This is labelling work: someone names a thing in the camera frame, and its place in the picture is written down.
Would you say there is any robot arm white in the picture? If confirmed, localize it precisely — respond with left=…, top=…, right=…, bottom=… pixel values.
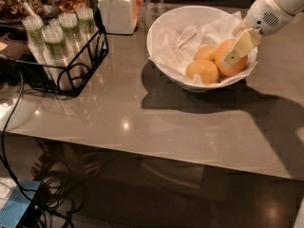
left=220, top=0, right=304, bottom=67

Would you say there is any small orange at front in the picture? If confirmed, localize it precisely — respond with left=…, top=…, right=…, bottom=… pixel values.
left=185, top=59, right=219, bottom=86

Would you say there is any snack bowl top left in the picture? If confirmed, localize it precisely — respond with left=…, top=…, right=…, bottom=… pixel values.
left=0, top=0, right=43, bottom=23

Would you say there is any plastic cup stack left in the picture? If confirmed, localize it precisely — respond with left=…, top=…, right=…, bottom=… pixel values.
left=22, top=15, right=46, bottom=64

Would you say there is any small orange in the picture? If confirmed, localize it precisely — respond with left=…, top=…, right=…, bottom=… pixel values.
left=194, top=46, right=218, bottom=61
left=185, top=59, right=219, bottom=86

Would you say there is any plastic cup stack right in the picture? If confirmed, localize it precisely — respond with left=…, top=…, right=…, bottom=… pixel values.
left=77, top=7, right=95, bottom=34

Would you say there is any plastic cup stack middle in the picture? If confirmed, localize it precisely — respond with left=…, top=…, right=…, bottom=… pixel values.
left=58, top=12, right=82, bottom=45

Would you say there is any white ceramic jar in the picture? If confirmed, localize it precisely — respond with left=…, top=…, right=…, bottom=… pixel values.
left=98, top=0, right=136, bottom=35

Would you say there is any blue box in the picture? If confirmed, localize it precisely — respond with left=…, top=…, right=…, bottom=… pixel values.
left=0, top=178, right=40, bottom=228

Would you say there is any white paper liner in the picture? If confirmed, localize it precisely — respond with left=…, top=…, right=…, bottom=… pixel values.
left=148, top=10, right=259, bottom=87

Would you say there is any snack tray with pastries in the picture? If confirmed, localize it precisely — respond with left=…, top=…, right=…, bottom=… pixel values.
left=56, top=0, right=87, bottom=13

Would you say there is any small orange at back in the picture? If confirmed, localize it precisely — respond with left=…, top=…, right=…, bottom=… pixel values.
left=194, top=46, right=218, bottom=61

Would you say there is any black wire basket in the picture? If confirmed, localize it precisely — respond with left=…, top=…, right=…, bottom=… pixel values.
left=15, top=24, right=109, bottom=98

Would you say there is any plastic cup stack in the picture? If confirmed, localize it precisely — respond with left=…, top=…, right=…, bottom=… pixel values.
left=22, top=15, right=46, bottom=64
left=42, top=26, right=72, bottom=67
left=58, top=12, right=82, bottom=45
left=77, top=7, right=95, bottom=34

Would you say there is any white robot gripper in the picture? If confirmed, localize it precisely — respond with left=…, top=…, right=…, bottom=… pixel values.
left=220, top=0, right=295, bottom=67

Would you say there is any large orange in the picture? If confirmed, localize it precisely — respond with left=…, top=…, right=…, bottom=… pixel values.
left=215, top=39, right=248, bottom=77

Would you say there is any plastic cup stack front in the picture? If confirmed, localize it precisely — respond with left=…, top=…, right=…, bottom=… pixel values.
left=42, top=26, right=72, bottom=67

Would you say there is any black cable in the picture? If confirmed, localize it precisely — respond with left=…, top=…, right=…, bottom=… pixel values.
left=0, top=52, right=86, bottom=228

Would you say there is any white bowl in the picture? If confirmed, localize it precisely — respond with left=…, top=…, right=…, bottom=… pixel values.
left=146, top=5, right=258, bottom=93

